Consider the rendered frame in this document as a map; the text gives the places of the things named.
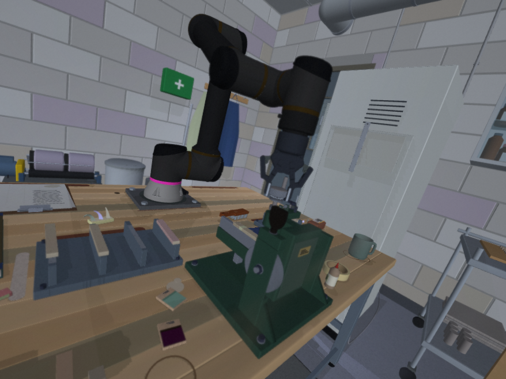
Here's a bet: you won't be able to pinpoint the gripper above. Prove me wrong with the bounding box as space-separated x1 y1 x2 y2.
259 130 315 203

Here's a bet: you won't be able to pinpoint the black tilt knob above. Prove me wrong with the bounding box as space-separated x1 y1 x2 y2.
262 207 290 235

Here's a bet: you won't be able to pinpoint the green micrometer stand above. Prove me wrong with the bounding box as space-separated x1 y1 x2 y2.
184 219 334 360

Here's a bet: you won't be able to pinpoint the pink test bar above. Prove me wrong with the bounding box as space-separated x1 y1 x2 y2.
154 218 181 246

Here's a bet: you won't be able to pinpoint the blue grey bar rack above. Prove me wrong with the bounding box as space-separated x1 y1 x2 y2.
33 219 185 301

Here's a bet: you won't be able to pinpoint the tan test bar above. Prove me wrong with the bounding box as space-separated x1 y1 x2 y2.
88 227 110 258
44 223 59 260

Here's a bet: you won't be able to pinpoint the speckled grey test bar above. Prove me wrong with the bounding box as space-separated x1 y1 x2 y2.
8 252 31 302

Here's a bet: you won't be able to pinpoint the blue apron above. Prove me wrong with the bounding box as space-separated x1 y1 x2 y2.
218 98 240 167

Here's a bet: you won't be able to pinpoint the grey green mug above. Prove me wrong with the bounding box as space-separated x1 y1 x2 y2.
348 233 377 261

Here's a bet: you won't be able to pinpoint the pale yellow apron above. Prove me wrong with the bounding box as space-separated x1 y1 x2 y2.
184 92 207 151

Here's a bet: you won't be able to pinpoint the white glue bottle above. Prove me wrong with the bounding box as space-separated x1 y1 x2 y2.
324 263 342 287

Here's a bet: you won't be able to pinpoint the cream tape roll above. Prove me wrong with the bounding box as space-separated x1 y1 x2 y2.
323 260 351 282

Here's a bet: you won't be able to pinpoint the white metal cabinet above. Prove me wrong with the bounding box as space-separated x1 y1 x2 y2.
295 65 462 345

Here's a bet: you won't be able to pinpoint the green first aid box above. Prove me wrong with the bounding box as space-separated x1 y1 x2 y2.
160 67 195 101

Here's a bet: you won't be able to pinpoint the grey round bin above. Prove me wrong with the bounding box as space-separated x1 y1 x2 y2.
104 158 146 186

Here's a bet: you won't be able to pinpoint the teal glaze tile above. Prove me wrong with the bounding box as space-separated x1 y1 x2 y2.
156 289 187 312

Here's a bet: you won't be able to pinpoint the grey ventilation pipe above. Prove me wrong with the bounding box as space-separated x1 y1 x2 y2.
319 0 440 37

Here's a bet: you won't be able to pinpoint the pale green tool card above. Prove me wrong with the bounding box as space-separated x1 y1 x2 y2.
82 207 115 226

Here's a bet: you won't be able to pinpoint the purple glaze tile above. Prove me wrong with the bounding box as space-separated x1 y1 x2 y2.
156 319 187 351

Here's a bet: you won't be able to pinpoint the grey wheeled cart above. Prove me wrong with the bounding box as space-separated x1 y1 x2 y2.
399 226 506 379

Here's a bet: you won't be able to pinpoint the brown bottle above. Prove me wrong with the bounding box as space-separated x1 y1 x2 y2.
482 133 504 160

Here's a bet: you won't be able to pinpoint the wooden board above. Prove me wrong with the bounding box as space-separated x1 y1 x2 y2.
479 238 506 262

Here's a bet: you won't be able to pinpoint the roller machine with blue motor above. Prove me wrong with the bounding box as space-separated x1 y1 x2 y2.
0 149 100 184

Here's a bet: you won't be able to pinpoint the grey cups on cart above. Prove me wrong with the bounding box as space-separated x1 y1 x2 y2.
441 319 474 355

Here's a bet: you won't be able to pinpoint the brown clipboard with paper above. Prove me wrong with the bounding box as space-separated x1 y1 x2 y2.
0 182 77 214

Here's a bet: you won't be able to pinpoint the tan flat block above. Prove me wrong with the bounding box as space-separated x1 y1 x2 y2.
55 351 74 379

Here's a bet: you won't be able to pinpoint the wooden coat hook rail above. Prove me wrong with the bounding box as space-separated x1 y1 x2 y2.
203 82 248 106

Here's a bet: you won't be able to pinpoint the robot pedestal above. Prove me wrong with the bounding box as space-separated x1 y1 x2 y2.
126 182 201 211

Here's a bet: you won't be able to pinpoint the grey bench leg frame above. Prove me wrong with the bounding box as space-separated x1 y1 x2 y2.
316 282 378 379

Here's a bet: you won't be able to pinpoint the grey wall shelf unit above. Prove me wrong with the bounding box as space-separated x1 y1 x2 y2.
469 92 506 172

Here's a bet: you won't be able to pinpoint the grey wall conduit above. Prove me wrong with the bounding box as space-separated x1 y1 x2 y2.
462 0 500 96

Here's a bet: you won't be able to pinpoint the brown wire loop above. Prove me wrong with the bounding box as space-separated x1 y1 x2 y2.
144 355 198 379

